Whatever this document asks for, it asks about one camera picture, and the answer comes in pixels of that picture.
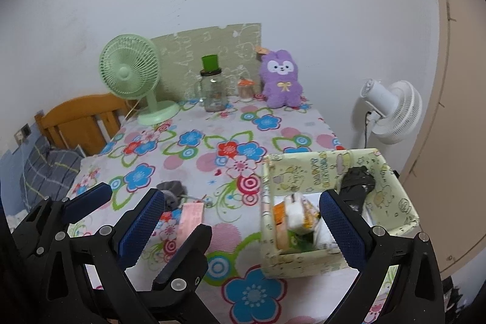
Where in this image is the plaid bedding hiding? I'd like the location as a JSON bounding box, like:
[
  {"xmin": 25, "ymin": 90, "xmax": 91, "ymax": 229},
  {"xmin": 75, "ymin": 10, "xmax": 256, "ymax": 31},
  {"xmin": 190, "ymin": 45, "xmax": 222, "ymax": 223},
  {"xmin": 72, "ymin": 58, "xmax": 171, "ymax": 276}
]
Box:
[{"xmin": 0, "ymin": 136, "xmax": 86, "ymax": 211}]

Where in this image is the beige door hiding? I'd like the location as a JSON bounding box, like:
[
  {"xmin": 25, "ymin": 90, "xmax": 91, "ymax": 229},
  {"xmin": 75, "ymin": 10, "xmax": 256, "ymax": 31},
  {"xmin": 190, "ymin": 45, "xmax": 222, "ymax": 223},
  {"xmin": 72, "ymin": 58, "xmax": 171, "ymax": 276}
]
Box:
[{"xmin": 399, "ymin": 0, "xmax": 486, "ymax": 275}]

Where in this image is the yellow printed fabric storage box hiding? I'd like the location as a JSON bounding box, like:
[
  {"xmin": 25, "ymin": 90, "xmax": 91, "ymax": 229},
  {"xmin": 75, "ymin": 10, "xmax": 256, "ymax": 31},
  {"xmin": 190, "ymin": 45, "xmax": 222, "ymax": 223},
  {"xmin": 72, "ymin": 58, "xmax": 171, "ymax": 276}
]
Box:
[{"xmin": 259, "ymin": 147, "xmax": 420, "ymax": 279}]

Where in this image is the purple plush bunny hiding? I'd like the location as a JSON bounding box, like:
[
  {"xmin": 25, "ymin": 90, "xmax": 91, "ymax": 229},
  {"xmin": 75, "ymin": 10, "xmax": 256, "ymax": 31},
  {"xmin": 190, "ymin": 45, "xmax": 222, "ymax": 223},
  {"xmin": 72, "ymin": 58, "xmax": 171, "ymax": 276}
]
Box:
[{"xmin": 258, "ymin": 49, "xmax": 304, "ymax": 108}]

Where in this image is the orange soft block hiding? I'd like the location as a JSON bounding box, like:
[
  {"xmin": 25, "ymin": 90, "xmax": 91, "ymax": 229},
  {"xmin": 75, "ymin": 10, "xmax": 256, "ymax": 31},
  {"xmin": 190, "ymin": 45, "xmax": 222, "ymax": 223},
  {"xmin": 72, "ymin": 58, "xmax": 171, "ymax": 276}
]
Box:
[{"xmin": 272, "ymin": 203, "xmax": 289, "ymax": 230}]

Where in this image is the white orange snack packet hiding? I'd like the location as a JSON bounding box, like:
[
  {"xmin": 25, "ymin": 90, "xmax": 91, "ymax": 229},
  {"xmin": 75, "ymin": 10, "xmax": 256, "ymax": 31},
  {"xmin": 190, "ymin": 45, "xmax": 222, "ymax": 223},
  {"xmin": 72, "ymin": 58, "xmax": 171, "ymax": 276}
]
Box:
[{"xmin": 285, "ymin": 194, "xmax": 320, "ymax": 234}]

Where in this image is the green printed board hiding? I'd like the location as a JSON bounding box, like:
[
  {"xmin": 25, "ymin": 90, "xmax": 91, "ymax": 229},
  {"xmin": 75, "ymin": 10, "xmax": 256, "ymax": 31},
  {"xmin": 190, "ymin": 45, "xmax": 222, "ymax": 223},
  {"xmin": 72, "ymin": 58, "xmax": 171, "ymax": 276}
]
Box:
[{"xmin": 149, "ymin": 23, "xmax": 262, "ymax": 102}]

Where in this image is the cotton swab jar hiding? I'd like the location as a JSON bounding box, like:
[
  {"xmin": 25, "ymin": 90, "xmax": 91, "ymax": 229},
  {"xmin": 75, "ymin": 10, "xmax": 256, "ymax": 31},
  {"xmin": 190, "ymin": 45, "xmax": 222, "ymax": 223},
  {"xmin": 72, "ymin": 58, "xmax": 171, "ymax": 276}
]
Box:
[{"xmin": 237, "ymin": 78, "xmax": 255, "ymax": 102}]

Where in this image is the glass jar with handle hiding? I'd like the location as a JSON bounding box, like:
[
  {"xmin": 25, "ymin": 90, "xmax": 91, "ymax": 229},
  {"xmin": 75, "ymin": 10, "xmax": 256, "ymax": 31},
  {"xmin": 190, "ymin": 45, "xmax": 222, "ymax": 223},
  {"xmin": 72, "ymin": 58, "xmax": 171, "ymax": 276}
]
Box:
[{"xmin": 193, "ymin": 70, "xmax": 228, "ymax": 113}]

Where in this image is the white standing fan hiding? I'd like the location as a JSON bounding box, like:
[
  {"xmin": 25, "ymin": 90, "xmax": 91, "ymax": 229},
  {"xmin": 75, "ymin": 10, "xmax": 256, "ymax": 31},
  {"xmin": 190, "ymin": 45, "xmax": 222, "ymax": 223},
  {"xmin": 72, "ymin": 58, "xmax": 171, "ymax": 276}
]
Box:
[{"xmin": 349, "ymin": 78, "xmax": 423, "ymax": 150}]

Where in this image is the black cloth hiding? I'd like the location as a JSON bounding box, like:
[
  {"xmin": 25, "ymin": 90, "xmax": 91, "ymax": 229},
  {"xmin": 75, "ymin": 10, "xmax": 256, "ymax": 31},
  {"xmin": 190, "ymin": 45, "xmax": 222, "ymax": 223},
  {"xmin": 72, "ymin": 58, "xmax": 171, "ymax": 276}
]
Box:
[{"xmin": 339, "ymin": 165, "xmax": 376, "ymax": 203}]

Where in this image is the grey drawstring pouch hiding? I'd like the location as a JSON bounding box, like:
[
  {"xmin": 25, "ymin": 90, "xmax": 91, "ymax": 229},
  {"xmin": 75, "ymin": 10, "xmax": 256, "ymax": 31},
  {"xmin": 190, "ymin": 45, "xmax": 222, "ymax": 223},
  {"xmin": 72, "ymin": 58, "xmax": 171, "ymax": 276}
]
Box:
[{"xmin": 156, "ymin": 180, "xmax": 189, "ymax": 211}]

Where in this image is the green soft item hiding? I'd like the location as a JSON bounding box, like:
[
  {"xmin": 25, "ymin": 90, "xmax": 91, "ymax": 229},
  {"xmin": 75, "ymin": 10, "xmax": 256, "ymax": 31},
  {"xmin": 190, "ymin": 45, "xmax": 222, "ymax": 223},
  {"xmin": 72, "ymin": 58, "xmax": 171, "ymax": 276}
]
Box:
[{"xmin": 281, "ymin": 231, "xmax": 317, "ymax": 254}]

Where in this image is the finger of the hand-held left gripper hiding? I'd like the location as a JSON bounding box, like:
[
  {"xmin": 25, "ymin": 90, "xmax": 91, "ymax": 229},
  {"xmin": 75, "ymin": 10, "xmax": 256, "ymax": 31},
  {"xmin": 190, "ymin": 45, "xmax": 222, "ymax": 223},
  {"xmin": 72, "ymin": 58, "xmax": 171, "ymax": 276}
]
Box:
[
  {"xmin": 135, "ymin": 224, "xmax": 212, "ymax": 324},
  {"xmin": 11, "ymin": 182, "xmax": 114, "ymax": 271}
]

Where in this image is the green desk fan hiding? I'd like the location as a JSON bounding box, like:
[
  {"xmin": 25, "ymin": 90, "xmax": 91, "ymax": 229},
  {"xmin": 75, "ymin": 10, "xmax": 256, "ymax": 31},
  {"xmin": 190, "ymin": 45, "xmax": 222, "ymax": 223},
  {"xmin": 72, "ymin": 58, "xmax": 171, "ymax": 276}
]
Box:
[{"xmin": 99, "ymin": 34, "xmax": 181, "ymax": 126}]

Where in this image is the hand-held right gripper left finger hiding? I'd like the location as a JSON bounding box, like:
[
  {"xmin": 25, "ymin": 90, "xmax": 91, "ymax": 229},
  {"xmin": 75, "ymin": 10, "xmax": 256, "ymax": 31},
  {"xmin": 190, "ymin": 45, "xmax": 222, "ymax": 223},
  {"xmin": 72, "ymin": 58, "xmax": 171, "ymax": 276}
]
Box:
[{"xmin": 42, "ymin": 189, "xmax": 166, "ymax": 324}]

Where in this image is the pink packet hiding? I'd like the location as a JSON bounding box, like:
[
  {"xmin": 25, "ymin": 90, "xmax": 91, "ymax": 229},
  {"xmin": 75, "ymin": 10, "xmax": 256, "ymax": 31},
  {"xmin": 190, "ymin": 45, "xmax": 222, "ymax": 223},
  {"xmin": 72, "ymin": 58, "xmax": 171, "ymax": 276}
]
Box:
[{"xmin": 176, "ymin": 204, "xmax": 206, "ymax": 237}]

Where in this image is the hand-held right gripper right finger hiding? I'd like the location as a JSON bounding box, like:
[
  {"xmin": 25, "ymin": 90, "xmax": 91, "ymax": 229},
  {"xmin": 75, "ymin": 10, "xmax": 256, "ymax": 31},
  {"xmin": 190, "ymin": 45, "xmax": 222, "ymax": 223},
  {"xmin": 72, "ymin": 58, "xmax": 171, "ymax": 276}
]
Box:
[{"xmin": 319, "ymin": 189, "xmax": 446, "ymax": 324}]

